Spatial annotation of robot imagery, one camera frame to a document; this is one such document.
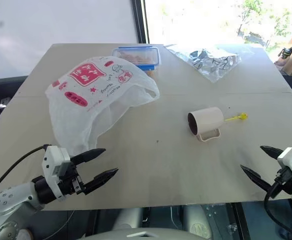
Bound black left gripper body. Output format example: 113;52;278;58
59;159;87;198

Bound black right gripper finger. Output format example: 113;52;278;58
239;164;273;194
259;145;285;160

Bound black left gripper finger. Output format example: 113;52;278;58
69;148;107;167
81;167;120;196

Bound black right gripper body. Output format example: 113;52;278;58
270;165;292;200

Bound yellow plastic pick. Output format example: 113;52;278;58
223;112;249;123

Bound white plastic bag red print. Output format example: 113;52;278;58
44;55;161;156

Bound grey robot torso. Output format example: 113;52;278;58
82;204;212;240

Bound beige plastic mug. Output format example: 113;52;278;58
187;106;224;143

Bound small black device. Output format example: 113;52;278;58
278;46;292;60

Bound clear crinkled plastic bag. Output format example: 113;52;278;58
164;43;256;84

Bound clear container blue lid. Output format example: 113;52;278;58
111;46;160;76

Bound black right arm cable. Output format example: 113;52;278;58
263;167;292;240

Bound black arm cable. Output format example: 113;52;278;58
0;144;53;201
263;167;292;240

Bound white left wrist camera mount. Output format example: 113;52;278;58
41;145;72;202

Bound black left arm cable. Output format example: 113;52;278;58
0;144;53;201

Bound black window post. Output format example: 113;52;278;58
135;0;151;45

